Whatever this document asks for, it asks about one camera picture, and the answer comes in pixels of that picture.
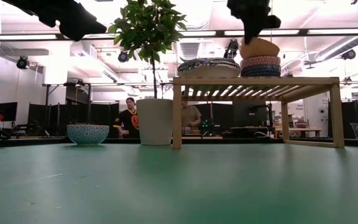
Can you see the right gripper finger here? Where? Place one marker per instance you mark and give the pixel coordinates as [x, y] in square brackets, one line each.
[253, 29]
[272, 21]

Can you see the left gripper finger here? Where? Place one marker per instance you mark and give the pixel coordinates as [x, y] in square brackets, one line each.
[79, 25]

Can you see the yellow orange patterned bowl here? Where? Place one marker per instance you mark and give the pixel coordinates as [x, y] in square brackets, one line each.
[264, 49]

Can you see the red white patterned bowl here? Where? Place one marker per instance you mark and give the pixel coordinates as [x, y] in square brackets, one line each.
[259, 61]

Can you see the dark blue patterned bowl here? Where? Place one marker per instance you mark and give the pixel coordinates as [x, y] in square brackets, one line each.
[260, 72]

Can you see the small teal patterned bowl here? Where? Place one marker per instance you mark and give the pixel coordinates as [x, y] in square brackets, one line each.
[87, 134]

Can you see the black background robot arm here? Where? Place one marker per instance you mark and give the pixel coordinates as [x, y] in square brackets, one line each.
[31, 128]

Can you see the light wooden slatted shelf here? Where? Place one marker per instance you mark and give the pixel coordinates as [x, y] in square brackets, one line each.
[253, 81]

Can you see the black hanging ceiling device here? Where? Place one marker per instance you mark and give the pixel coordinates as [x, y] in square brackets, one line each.
[231, 49]

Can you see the ceiling air vent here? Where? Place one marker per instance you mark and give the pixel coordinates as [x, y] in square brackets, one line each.
[189, 51]

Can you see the green leafy small tree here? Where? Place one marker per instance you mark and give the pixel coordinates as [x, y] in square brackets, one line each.
[148, 28]

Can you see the dark monitor on stand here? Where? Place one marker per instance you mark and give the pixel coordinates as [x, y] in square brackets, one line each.
[247, 113]

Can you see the black partition panels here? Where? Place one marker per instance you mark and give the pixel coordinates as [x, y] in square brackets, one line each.
[57, 116]

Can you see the small stacked boxes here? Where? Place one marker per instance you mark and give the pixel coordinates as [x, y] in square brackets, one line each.
[301, 124]

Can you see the person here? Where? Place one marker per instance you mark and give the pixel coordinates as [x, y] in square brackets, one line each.
[129, 119]
[191, 116]

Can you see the device with green lights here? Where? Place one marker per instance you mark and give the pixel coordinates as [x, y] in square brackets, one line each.
[206, 127]

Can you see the black monitor screen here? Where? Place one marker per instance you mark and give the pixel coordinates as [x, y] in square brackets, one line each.
[7, 111]

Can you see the wooden background table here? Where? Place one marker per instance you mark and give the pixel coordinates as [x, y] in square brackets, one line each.
[300, 130]

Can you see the white plant pot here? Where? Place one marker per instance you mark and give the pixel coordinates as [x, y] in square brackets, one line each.
[154, 123]

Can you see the dark partition panels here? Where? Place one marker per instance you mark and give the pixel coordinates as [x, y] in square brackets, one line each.
[351, 118]

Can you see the black overhead frame rail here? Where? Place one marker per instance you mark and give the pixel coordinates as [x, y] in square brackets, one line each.
[322, 32]

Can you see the small round black ceiling camera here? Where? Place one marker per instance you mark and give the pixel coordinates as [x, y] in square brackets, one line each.
[123, 56]

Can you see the black metal rack frame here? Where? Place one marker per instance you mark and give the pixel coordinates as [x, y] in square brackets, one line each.
[73, 93]

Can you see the silver ceiling duct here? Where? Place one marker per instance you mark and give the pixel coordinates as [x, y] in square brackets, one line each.
[343, 46]

